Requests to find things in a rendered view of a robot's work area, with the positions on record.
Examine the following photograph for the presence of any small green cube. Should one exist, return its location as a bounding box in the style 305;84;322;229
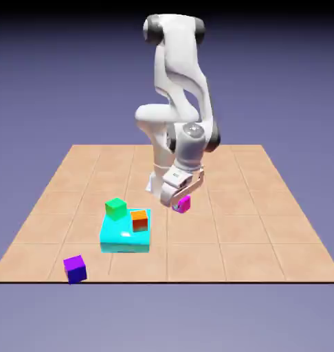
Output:
104;197;128;221

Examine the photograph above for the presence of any small purple cube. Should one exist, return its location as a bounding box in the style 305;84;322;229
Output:
63;254;88;285

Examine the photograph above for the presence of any large cyan box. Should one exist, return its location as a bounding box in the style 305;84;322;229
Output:
99;208;152;254

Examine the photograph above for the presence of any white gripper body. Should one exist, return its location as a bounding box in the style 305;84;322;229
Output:
159;169;205;208

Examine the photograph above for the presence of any small orange cube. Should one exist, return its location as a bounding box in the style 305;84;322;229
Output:
130;209;149;233

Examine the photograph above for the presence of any small magenta cube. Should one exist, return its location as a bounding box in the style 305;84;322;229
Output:
172;194;192;215

